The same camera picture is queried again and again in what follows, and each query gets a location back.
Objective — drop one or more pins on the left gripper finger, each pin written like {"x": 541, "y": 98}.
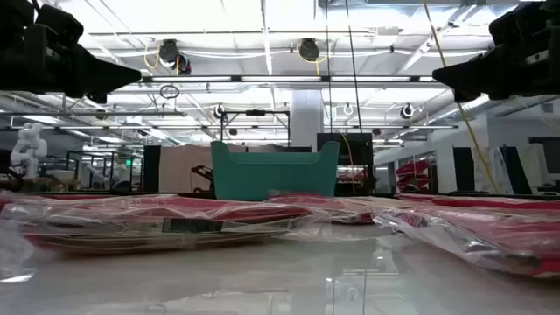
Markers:
{"x": 105, "y": 76}

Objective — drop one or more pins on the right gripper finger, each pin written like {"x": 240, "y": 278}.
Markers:
{"x": 472, "y": 74}

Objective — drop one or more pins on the red popcorn bag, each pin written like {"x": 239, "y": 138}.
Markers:
{"x": 503, "y": 240}
{"x": 332, "y": 205}
{"x": 481, "y": 202}
{"x": 131, "y": 240}
{"x": 87, "y": 200}

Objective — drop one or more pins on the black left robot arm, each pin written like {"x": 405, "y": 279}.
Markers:
{"x": 13, "y": 11}

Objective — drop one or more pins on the black metal rack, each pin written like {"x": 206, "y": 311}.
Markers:
{"x": 105, "y": 153}

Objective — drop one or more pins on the white robot figure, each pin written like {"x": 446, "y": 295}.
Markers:
{"x": 28, "y": 149}

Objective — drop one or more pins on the black upright panel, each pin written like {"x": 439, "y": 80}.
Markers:
{"x": 151, "y": 168}

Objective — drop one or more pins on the red stacked items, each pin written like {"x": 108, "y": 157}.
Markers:
{"x": 413, "y": 172}

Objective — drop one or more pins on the beige panel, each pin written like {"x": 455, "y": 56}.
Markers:
{"x": 179, "y": 168}

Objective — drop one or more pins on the black cabinet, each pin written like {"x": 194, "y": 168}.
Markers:
{"x": 361, "y": 153}

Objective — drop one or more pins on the white square column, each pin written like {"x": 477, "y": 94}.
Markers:
{"x": 306, "y": 118}

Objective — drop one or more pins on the long ceiling light bar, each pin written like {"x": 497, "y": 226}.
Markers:
{"x": 280, "y": 79}

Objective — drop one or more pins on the teal plastic basket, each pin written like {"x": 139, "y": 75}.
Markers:
{"x": 271, "y": 179}

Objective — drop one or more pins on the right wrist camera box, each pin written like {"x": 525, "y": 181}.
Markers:
{"x": 516, "y": 24}

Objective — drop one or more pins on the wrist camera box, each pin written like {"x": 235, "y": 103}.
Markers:
{"x": 516, "y": 24}
{"x": 59, "y": 24}

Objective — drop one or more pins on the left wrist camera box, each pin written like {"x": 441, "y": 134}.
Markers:
{"x": 59, "y": 24}

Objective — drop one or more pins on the black metal frame rig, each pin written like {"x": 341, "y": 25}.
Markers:
{"x": 255, "y": 112}

